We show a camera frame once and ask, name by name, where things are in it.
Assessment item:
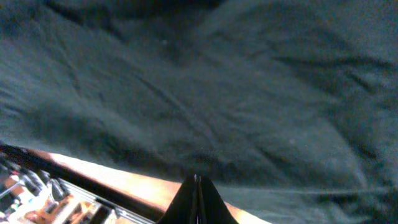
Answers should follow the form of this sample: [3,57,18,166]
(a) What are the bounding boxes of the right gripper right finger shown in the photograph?
[198,176,238,224]

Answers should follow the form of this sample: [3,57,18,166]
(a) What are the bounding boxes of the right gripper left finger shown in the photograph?
[157,174,198,224]

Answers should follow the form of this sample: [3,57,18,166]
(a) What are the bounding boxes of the black shorts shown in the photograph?
[1,1,397,223]

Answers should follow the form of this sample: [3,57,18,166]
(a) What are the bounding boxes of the clutter below table edge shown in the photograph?
[1,153,153,224]

